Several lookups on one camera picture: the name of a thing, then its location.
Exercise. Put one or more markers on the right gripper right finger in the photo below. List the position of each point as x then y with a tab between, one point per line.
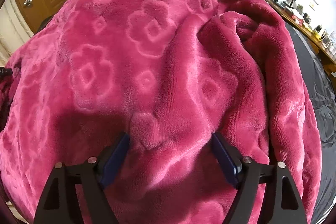
281	203

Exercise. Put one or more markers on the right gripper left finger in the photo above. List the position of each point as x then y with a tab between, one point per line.
59	203

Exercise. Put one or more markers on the pink fleece flower garment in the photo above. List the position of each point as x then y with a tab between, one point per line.
169	72

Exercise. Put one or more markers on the black storage bag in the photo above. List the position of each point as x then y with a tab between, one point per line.
322	96

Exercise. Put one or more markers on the cream striped curtain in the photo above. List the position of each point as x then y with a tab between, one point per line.
14	31

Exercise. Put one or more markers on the silver door knob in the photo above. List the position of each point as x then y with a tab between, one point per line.
27	3

